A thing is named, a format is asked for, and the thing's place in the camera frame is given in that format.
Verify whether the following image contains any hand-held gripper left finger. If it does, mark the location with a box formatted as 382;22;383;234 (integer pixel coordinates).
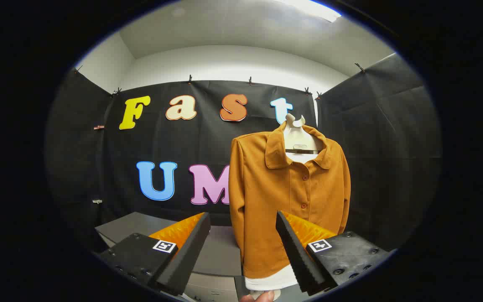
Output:
99;212;211;296

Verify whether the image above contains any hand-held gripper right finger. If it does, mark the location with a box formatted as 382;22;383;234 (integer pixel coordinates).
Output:
276;211;391;296

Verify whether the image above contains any orange button-up shirt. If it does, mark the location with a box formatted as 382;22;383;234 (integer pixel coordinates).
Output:
228;121;351;279

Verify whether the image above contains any grey cabinet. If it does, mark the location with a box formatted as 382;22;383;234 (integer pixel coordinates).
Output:
95;212;242;302

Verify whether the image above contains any black backdrop cloth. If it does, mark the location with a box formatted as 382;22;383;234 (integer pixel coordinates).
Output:
44;52;441;252

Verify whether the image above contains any white mannequin torso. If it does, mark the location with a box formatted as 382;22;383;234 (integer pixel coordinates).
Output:
245;113;324;291

